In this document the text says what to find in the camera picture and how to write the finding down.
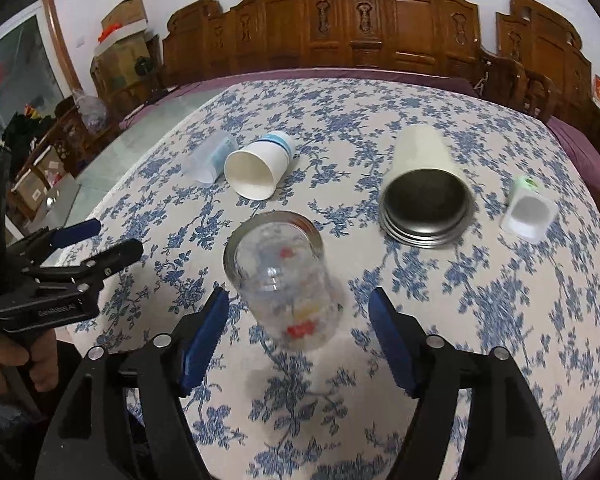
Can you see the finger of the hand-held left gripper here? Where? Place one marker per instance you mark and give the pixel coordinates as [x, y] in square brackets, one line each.
[77, 231]
[115, 257]

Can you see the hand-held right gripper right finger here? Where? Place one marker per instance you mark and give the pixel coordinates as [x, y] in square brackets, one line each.
[392, 345]

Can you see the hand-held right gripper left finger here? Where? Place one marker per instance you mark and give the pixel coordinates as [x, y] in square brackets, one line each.
[205, 342]

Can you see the clear printed glass cup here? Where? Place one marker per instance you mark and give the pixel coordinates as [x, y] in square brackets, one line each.
[275, 285]

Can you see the translucent plastic cup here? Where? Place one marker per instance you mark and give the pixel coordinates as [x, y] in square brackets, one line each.
[207, 157]

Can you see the white steel-lined tumbler cup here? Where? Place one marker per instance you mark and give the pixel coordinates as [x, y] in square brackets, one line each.
[425, 195]

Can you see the white paper cup blue band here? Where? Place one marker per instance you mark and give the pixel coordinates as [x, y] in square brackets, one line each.
[257, 167]

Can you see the person's left hand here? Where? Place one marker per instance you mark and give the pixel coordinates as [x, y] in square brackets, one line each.
[42, 366]

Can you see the open cardboard box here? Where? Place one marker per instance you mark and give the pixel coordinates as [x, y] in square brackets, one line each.
[37, 185]

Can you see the clear plastic bag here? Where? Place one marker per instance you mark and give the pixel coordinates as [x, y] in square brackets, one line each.
[91, 112]

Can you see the glass door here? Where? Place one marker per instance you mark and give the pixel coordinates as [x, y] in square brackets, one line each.
[15, 70]

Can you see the large printed cardboard box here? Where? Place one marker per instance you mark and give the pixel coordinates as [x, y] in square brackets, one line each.
[122, 62]

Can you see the small brown cardboard box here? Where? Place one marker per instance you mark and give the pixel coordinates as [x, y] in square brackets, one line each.
[125, 15]

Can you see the blue floral tablecloth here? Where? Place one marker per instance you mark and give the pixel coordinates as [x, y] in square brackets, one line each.
[340, 120]

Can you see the purple bench cushion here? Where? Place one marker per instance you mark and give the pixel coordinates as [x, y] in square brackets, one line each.
[587, 155]

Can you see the carved wooden bench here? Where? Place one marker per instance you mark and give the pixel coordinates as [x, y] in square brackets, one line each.
[380, 25]

